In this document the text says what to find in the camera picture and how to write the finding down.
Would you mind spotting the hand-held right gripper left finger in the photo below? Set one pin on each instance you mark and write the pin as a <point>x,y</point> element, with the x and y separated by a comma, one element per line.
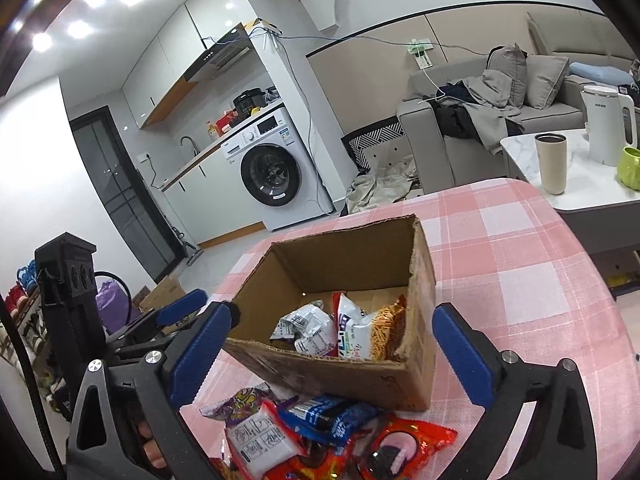
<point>200,355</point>

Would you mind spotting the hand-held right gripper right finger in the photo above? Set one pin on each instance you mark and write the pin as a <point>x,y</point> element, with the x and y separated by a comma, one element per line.
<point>460,355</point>

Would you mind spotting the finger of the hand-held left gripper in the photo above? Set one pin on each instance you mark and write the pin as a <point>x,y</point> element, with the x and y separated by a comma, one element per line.
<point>140,346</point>
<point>180,306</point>

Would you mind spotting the purple snack packet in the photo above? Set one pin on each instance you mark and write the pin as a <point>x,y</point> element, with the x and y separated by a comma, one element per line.
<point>240,399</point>

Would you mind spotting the orange red cookie packet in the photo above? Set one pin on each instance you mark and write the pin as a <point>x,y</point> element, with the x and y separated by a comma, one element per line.
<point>400,440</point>

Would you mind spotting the white red-edged snack packet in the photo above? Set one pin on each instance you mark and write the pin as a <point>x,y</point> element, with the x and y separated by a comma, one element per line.
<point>260,442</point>

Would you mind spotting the brown cardboard box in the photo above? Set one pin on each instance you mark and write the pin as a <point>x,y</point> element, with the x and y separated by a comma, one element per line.
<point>320,375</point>

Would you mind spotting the blue cookie packet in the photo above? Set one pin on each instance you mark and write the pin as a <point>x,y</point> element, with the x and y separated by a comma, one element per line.
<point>330,412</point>

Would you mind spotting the red snack bag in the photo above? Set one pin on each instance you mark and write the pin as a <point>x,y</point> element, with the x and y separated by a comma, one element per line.
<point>310,465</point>

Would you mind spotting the person's left hand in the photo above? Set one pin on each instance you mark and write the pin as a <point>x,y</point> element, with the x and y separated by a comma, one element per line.
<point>149,445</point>

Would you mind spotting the small cardboard box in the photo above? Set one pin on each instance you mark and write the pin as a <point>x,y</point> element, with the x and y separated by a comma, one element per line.
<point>167,292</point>

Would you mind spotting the shoe rack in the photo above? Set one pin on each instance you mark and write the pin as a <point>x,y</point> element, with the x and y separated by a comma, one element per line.
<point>25,320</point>

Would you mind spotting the purple bag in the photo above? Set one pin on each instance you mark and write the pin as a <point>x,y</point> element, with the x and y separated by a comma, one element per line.
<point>112,310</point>

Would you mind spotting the white noodle stick snack bag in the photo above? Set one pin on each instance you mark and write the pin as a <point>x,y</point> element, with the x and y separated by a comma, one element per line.
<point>370,335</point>

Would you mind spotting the pink checked tablecloth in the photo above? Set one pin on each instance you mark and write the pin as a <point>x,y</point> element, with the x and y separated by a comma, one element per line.
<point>500,260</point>

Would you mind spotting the grey white snack packet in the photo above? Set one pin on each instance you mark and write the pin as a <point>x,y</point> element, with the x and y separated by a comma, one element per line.
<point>307,327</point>

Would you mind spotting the white base cabinet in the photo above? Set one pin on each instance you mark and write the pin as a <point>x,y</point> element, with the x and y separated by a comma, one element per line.
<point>210,195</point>

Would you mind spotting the dark glass door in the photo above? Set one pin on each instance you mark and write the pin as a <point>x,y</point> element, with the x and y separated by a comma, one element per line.
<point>120,185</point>

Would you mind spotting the white washing machine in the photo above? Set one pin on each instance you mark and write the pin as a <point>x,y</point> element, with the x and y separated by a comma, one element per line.
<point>300,210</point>

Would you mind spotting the yellow bottle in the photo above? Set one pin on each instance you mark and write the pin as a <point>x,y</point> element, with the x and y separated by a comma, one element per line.
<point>213,131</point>

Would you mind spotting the beige cloth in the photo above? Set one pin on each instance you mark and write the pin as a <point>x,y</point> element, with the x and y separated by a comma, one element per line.
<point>372,190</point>

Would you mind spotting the beige tumbler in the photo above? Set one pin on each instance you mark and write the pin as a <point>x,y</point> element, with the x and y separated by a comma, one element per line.
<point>550,165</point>

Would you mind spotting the marble coffee table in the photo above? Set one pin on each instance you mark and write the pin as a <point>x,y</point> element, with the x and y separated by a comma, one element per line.
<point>585,185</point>

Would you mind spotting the black rice cooker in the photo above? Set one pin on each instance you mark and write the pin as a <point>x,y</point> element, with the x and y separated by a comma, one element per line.
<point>248,102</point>

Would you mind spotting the black white patterned cushion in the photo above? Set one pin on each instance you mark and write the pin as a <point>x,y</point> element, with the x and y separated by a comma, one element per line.
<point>375,145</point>

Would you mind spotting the grey sofa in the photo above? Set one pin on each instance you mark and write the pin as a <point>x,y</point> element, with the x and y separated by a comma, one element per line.
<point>430,125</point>

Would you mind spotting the dark garment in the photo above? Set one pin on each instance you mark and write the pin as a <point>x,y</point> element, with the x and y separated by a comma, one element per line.
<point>452,115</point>

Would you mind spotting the grey garment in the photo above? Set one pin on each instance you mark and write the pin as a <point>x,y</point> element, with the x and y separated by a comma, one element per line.
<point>487,110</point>

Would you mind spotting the range hood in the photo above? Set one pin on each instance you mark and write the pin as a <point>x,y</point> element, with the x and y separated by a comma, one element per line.
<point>220,57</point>

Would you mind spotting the green mug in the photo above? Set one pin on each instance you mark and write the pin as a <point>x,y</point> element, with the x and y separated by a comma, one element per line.
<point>631,170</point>

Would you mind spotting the white electric kettle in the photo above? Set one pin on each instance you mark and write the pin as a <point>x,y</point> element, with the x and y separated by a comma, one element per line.
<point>602,130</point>

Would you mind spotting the grey pillow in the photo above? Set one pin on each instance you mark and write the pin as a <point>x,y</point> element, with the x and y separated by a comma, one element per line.
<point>507,75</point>
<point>547,80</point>

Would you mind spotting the white green power strip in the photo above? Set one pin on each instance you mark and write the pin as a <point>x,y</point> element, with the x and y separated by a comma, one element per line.
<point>422,55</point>

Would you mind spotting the blue folded blanket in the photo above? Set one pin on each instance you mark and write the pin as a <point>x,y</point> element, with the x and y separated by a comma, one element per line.
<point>597,72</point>

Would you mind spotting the white wall cabinets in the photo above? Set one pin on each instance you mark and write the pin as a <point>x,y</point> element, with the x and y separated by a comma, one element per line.
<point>165,60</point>

